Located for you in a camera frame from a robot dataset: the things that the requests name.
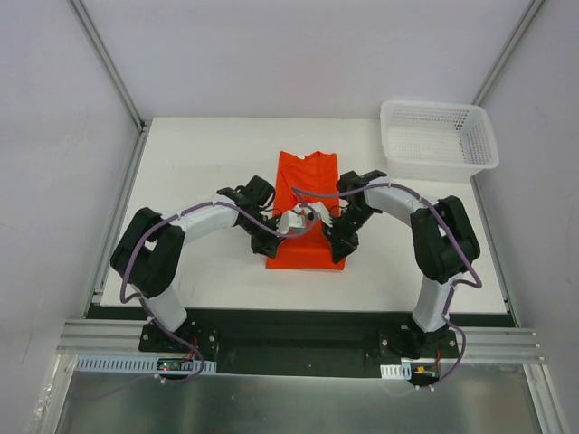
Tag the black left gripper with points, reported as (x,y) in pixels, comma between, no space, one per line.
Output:
(264,240)

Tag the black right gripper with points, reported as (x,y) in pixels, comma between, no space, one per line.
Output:
(341,240)

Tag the orange t shirt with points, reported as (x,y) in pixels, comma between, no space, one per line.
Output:
(314,173)

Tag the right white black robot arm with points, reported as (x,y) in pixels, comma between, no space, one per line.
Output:
(444,247)

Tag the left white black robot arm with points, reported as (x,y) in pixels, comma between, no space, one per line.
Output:
(148,252)

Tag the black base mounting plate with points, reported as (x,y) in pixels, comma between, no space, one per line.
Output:
(301,343)

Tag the white plastic basket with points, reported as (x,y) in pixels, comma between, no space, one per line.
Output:
(436,141)

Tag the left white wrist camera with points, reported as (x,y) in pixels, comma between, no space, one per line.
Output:
(297,221)

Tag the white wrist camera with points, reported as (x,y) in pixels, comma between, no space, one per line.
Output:
(297,221)
(322,213)

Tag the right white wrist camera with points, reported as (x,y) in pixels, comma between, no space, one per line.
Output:
(322,213)

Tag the right white cable duct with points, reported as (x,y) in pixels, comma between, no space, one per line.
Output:
(402,371)

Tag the white cable duct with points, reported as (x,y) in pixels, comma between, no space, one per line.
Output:
(402,371)
(142,364)

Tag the aluminium front rail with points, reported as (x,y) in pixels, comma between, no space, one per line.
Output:
(513,345)

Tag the left white cable duct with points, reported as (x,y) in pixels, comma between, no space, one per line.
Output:
(142,364)

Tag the left aluminium frame post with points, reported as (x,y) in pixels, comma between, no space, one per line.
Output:
(97,44)

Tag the aluminium frame post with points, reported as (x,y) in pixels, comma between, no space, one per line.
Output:
(97,44)
(524,23)

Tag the right aluminium frame post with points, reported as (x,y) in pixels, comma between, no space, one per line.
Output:
(524,23)

